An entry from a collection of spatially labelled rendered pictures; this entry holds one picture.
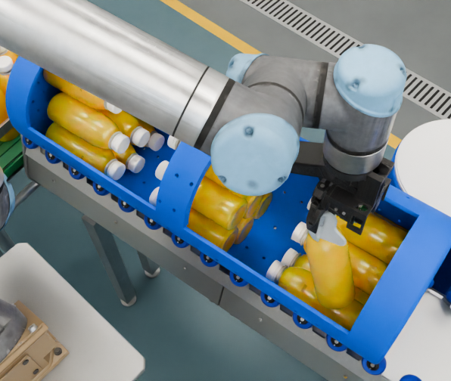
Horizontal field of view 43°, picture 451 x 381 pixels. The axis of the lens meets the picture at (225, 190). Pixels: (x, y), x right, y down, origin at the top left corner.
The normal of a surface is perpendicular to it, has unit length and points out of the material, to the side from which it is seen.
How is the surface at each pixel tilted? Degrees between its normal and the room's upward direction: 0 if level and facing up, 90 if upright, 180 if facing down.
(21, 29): 61
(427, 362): 0
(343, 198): 1
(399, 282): 28
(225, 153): 65
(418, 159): 0
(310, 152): 33
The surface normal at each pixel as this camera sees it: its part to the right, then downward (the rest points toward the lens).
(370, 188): -0.58, 0.69
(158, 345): -0.02, -0.54
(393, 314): -0.44, 0.13
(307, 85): -0.12, -0.11
